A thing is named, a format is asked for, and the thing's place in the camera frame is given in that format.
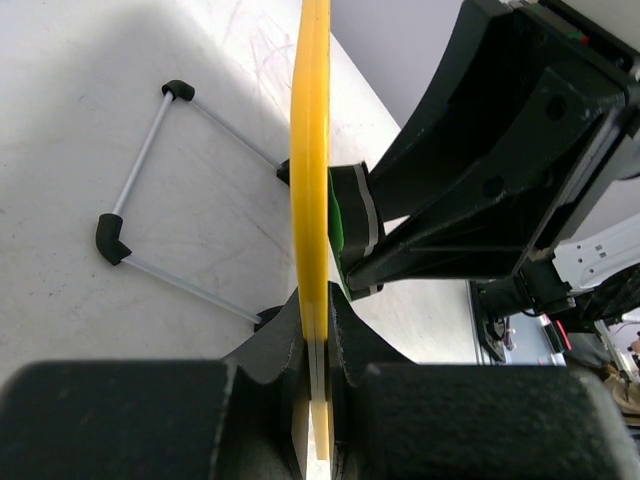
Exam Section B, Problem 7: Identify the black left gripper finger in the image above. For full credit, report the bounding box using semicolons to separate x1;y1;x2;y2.
344;67;629;296
1;297;308;479
370;1;545;221
328;284;639;479

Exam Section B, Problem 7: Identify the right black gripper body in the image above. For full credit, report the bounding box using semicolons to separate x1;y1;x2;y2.
494;1;639;280

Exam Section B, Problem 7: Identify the black felt whiteboard eraser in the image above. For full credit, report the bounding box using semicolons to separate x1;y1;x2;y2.
328;162;385;301

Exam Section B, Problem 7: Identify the yellow framed whiteboard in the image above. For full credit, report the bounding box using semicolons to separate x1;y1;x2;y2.
290;0;331;460

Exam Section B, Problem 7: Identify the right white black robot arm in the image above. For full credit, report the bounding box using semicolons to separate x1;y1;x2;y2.
341;1;639;323

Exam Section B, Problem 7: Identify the silver wire whiteboard stand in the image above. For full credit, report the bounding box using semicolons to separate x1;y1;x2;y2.
95;80;292;329

